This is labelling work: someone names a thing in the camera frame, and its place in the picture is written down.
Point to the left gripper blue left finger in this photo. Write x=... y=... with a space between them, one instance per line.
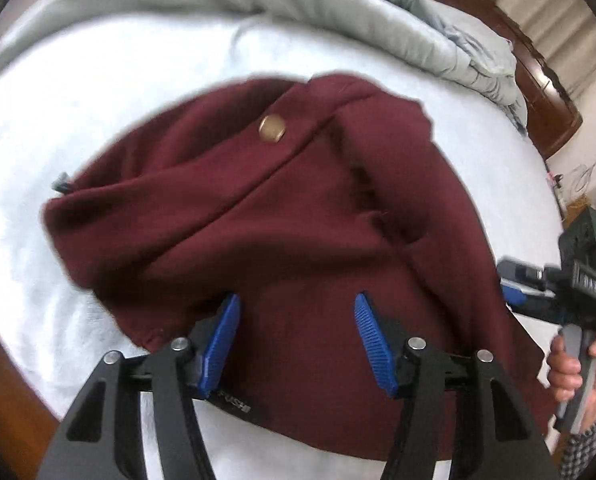
x=100 y=436

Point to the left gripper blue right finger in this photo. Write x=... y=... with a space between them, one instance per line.
x=495 y=434

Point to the maroon pants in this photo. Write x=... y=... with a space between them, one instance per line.
x=295 y=196

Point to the right hand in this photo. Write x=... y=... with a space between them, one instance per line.
x=565 y=379

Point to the dark wooden headboard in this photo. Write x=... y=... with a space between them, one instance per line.
x=552 y=116

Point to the beige curtain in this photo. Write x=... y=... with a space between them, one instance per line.
x=564 y=32

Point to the light blue bed sheet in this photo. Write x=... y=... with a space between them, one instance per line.
x=72 y=96

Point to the grey quilt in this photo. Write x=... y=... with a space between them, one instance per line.
x=427 y=34

